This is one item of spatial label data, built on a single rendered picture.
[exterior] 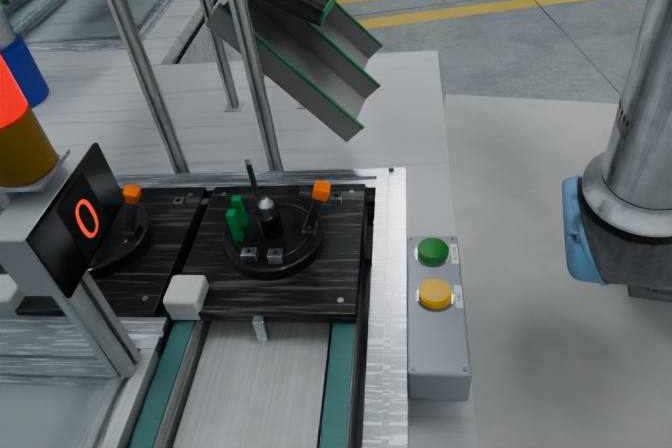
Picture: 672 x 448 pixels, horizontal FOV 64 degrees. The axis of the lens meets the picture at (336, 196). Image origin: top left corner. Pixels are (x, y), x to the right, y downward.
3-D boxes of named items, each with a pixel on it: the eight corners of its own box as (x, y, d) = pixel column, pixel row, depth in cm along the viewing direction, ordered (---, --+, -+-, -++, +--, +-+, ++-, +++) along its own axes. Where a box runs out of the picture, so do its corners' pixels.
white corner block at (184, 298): (213, 293, 72) (205, 273, 69) (204, 322, 68) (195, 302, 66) (180, 292, 72) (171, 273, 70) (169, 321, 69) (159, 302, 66)
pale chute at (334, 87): (364, 99, 96) (381, 84, 93) (346, 143, 87) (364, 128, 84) (239, -11, 88) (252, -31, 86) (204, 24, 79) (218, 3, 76)
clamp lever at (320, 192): (317, 222, 73) (331, 182, 68) (315, 232, 71) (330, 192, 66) (291, 215, 72) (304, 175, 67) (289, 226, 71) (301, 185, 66)
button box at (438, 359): (455, 263, 77) (457, 233, 73) (469, 402, 62) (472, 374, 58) (406, 263, 78) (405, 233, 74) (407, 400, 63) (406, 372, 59)
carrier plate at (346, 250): (366, 192, 83) (365, 182, 82) (357, 324, 66) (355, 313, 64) (217, 195, 87) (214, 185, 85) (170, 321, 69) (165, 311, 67)
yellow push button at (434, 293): (450, 287, 68) (450, 277, 67) (452, 314, 65) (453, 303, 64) (418, 287, 68) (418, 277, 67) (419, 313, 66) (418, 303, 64)
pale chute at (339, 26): (368, 59, 107) (383, 44, 105) (352, 94, 98) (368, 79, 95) (257, -42, 100) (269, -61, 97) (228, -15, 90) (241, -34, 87)
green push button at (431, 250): (446, 246, 73) (447, 236, 72) (448, 269, 70) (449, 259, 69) (417, 246, 74) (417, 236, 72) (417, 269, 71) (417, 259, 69)
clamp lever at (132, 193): (140, 224, 76) (142, 186, 71) (135, 234, 75) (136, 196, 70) (115, 217, 76) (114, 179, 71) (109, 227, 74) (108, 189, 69)
